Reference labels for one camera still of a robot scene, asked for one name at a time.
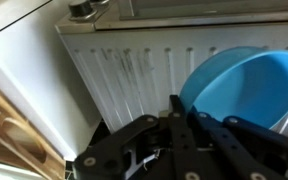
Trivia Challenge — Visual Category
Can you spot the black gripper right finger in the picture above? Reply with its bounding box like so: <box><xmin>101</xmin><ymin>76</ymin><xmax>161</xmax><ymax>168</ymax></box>
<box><xmin>187</xmin><ymin>105</ymin><xmax>288</xmax><ymax>180</ymax></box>

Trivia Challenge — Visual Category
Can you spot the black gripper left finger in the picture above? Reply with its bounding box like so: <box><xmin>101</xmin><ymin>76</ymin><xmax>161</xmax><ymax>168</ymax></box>
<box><xmin>72</xmin><ymin>94</ymin><xmax>200</xmax><ymax>180</ymax></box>

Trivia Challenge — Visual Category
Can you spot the wooden rack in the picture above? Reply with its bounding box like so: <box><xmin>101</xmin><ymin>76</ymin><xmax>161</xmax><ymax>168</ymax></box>
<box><xmin>0</xmin><ymin>78</ymin><xmax>67</xmax><ymax>180</ymax></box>

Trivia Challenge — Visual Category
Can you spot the blue plastic bowl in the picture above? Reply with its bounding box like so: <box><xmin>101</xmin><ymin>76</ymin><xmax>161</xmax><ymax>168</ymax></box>
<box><xmin>178</xmin><ymin>45</ymin><xmax>288</xmax><ymax>132</ymax></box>

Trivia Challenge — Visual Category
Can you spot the black toaster oven knob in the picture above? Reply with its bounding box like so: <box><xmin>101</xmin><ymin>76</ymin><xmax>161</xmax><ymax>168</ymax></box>
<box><xmin>67</xmin><ymin>0</ymin><xmax>99</xmax><ymax>22</ymax></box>

